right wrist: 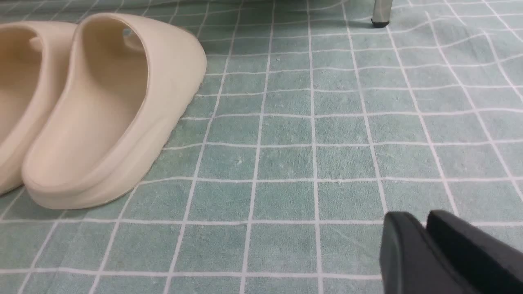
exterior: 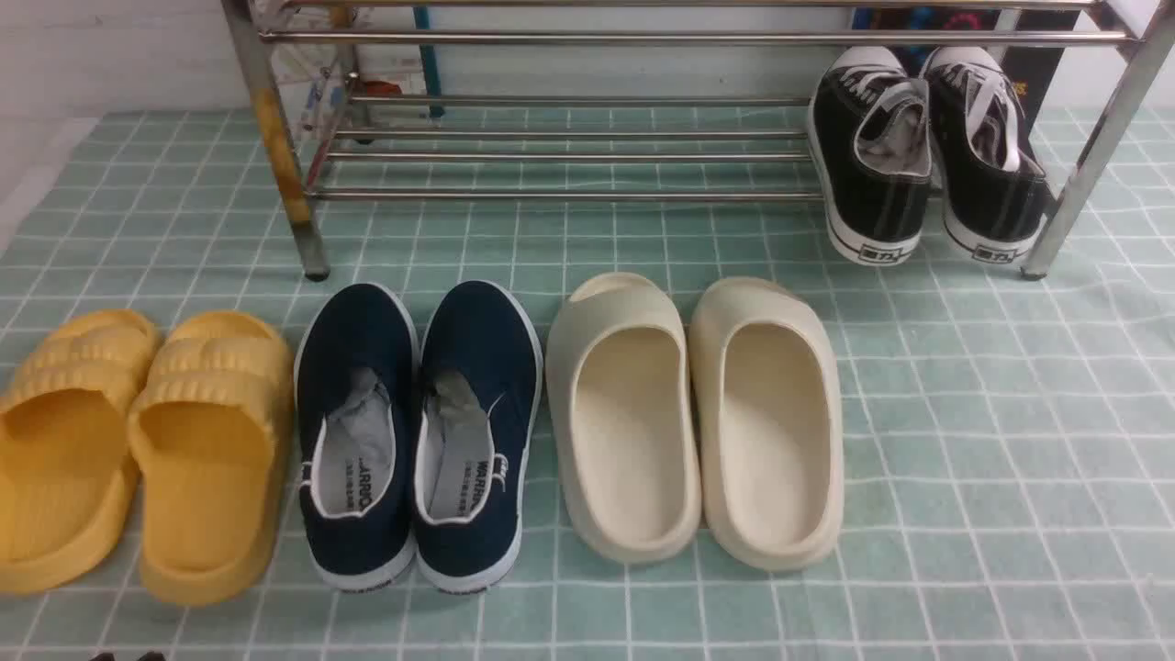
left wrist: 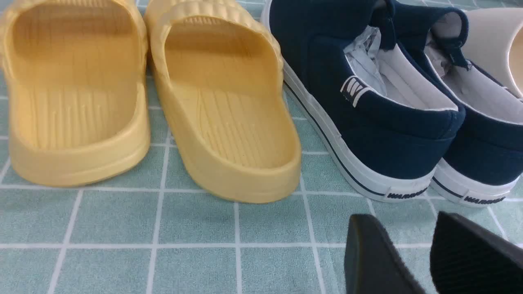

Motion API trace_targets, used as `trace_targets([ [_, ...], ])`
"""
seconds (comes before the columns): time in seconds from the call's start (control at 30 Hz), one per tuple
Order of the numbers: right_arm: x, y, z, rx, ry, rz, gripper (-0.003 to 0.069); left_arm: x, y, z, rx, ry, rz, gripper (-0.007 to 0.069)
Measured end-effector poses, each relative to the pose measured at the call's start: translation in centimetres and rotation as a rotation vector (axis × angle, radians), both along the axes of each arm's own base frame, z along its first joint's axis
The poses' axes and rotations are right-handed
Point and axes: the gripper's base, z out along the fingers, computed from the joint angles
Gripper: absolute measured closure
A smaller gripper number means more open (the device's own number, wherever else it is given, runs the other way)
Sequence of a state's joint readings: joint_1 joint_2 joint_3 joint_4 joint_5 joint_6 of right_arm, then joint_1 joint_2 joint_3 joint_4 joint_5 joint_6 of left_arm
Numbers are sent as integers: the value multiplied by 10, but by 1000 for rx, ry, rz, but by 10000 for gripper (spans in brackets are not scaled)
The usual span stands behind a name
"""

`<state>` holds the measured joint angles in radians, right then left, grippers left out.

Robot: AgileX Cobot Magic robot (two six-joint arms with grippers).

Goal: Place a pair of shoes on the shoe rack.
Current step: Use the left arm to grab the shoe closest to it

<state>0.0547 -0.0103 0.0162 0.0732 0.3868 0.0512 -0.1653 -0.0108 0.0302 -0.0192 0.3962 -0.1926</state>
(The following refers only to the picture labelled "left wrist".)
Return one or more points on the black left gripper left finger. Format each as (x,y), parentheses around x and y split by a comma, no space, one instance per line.
(372,264)

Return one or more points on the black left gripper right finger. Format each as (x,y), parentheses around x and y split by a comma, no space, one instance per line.
(466,258)

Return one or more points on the navy canvas sneaker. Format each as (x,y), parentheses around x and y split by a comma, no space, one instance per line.
(485,158)
(383,120)

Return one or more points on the left cream foam slipper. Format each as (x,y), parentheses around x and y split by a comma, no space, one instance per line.
(495,43)

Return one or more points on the green checkered floor cloth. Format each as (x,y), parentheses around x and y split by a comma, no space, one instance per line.
(152,230)

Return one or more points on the right yellow rubber slipper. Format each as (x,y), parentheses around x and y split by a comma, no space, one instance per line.
(219,78)

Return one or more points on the yellow rubber slipper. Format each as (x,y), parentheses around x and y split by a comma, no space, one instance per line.
(75,74)
(219,78)

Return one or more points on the left yellow rubber slipper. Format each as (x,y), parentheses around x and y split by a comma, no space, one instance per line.
(75,74)

